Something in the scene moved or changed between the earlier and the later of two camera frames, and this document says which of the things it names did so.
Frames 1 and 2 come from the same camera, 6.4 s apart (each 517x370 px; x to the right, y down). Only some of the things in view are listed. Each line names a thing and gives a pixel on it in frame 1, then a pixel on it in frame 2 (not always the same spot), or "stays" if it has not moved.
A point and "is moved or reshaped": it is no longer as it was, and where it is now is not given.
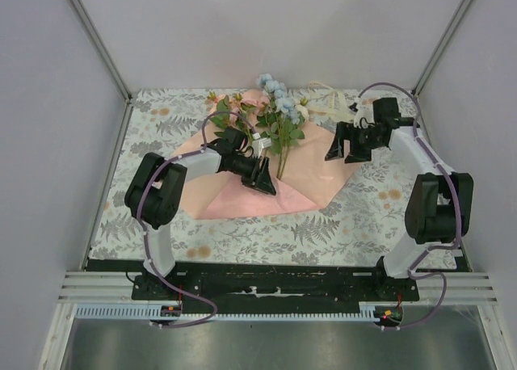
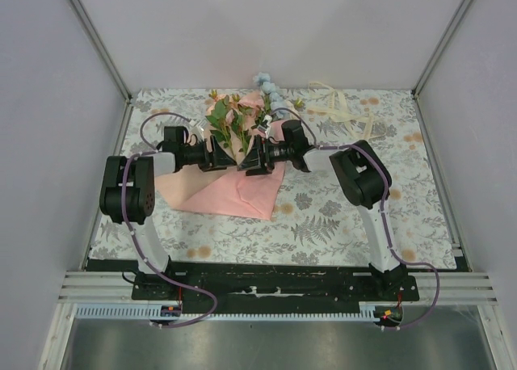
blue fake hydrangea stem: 283,105 is moved or reshaped
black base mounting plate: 276,288 stays
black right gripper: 347,132 -> 254,163
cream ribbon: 339,106 stays
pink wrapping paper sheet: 308,179 is moved or reshaped
